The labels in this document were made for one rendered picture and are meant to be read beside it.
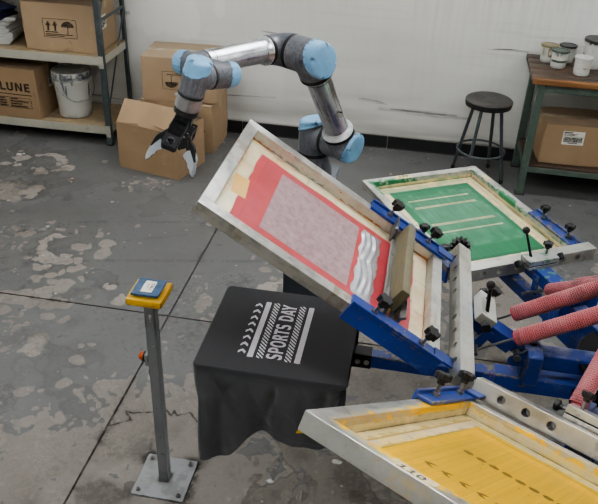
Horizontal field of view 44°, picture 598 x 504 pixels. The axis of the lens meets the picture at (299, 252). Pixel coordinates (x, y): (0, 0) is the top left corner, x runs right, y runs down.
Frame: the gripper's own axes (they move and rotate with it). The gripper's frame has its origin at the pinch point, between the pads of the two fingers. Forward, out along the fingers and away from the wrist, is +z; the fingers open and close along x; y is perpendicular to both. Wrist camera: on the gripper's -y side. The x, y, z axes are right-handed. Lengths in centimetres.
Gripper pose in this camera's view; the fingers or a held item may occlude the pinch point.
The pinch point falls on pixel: (168, 170)
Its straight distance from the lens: 224.6
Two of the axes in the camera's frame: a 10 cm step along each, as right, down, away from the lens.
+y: 1.8, -5.1, 8.4
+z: -3.2, 7.8, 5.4
